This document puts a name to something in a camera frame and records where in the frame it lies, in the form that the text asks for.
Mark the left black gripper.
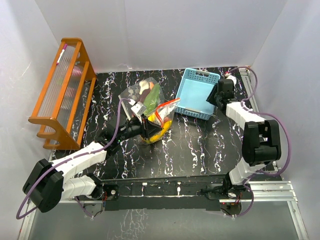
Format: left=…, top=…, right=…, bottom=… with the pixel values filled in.
left=117, top=114, right=162, bottom=143

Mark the yellow fake banana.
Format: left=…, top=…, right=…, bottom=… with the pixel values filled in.
left=144, top=116, right=173, bottom=145

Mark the clear zip bag red slider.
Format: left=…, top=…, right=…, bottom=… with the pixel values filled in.
left=141, top=98, right=180, bottom=145

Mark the light blue plastic basket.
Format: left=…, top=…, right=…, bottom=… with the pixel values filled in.
left=175, top=68, right=221, bottom=121

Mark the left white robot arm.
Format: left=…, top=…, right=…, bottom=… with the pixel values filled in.
left=22, top=116, right=164, bottom=213

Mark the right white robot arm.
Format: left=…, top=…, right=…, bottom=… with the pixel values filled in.
left=206, top=78, right=282, bottom=199

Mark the clear bag with green leaf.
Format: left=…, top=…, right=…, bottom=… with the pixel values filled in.
left=118, top=77, right=165, bottom=116

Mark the orange wooden rack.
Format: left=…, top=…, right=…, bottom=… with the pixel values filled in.
left=28, top=37, right=97, bottom=150

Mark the pink white marker pen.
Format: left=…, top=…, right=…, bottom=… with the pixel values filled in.
left=56, top=43, right=68, bottom=66

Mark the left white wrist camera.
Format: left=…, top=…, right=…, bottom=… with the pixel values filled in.
left=130, top=101, right=147, bottom=116

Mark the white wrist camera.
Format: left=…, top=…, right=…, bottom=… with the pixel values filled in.
left=224, top=72, right=238, bottom=87
left=130, top=101, right=147, bottom=116

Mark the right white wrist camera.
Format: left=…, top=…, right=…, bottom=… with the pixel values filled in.
left=224, top=72, right=238, bottom=87

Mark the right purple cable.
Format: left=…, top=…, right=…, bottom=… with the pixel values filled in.
left=228, top=65, right=293, bottom=178

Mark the purple cable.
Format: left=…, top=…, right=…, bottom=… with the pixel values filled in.
left=228, top=65, right=293, bottom=178
left=15, top=97, right=133, bottom=220

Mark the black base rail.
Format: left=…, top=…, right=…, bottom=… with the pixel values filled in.
left=74, top=174, right=253, bottom=213

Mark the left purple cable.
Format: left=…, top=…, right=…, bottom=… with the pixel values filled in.
left=15, top=97, right=133, bottom=220

